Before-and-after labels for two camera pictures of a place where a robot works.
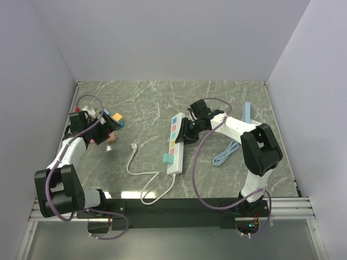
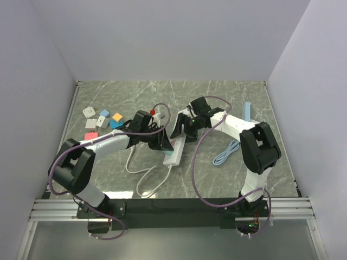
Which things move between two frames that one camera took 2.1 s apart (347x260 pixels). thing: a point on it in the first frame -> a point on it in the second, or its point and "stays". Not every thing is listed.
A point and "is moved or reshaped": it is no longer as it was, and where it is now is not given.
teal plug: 168,158 -> 169,153
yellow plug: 117,116 stays
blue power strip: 246,112 stays
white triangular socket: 255,123 stays
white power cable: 134,147 is moved or reshaped
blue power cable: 233,147 stays
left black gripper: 109,125 -> 162,141
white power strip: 176,149 is moved or reshaped
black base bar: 177,213 stays
